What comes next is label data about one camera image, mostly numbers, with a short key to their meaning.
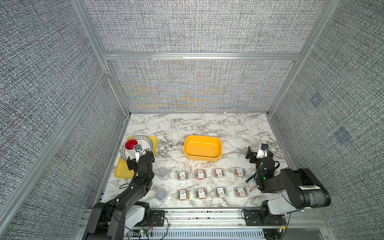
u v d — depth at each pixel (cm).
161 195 78
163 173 85
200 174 86
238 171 88
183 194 79
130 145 91
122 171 90
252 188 83
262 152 75
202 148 98
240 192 80
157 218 74
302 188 45
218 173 86
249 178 86
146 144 100
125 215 53
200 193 80
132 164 74
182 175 86
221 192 80
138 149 72
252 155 80
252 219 73
